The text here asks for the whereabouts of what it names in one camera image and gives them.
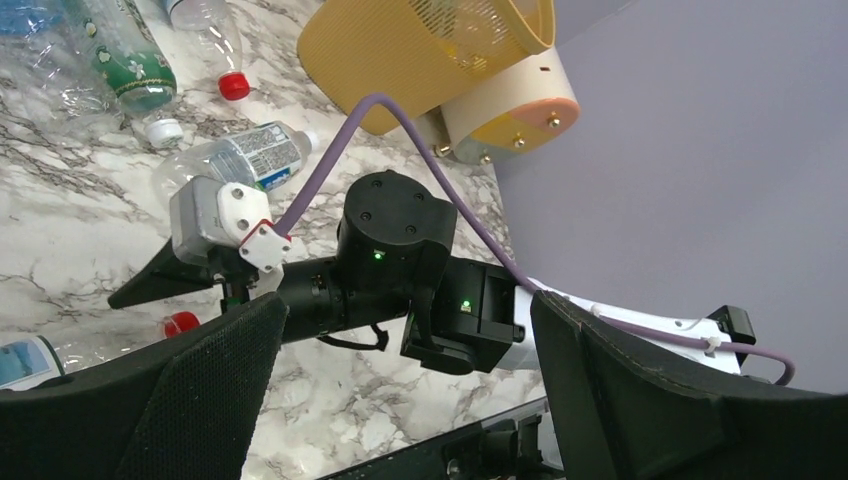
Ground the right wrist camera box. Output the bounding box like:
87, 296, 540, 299
169, 175, 291, 272

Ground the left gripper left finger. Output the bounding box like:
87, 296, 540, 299
1, 293, 288, 479

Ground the red label clear bottle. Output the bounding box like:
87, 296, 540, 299
161, 0, 251, 101

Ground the green label tall bottle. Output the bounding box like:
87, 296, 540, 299
62, 0, 184, 148

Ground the yellow mesh plastic bin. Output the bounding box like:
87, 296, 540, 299
297, 0, 556, 118

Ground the blue label clear bottle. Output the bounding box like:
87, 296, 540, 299
1, 1, 119, 136

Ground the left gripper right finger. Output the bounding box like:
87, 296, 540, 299
530, 292, 847, 479

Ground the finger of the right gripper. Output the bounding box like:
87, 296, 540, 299
107, 239, 217, 309

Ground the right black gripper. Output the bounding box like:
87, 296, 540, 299
276, 170, 524, 375

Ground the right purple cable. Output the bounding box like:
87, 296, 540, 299
272, 92, 796, 387

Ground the crushed clear water bottle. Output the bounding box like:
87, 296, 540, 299
150, 121, 321, 205

